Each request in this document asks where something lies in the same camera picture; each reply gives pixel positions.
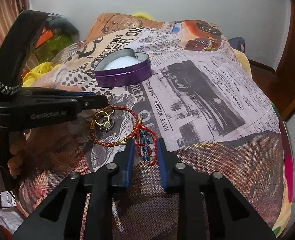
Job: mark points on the purple heart-shaped tin box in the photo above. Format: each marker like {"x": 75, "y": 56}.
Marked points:
{"x": 123, "y": 67}

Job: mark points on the newspaper print bed cover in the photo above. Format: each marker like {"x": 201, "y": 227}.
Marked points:
{"x": 199, "y": 98}

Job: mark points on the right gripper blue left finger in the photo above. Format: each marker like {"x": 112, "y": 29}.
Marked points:
{"x": 81, "y": 205}

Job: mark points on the left hand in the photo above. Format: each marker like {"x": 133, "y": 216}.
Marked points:
{"x": 17, "y": 143}

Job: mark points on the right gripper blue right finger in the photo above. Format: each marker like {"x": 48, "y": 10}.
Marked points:
{"x": 210, "y": 207}

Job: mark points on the orange box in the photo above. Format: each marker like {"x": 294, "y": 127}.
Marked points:
{"x": 46, "y": 35}

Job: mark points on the brown wooden door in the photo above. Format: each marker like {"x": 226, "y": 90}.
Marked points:
{"x": 279, "y": 84}

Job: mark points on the yellow cloth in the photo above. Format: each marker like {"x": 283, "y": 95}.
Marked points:
{"x": 37, "y": 72}

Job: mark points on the dark blue cap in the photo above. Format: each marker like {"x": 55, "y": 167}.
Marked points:
{"x": 237, "y": 43}

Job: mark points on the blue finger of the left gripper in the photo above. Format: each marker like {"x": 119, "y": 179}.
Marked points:
{"x": 61, "y": 92}

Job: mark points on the green camouflage bag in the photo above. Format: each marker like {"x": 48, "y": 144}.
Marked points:
{"x": 48, "y": 50}

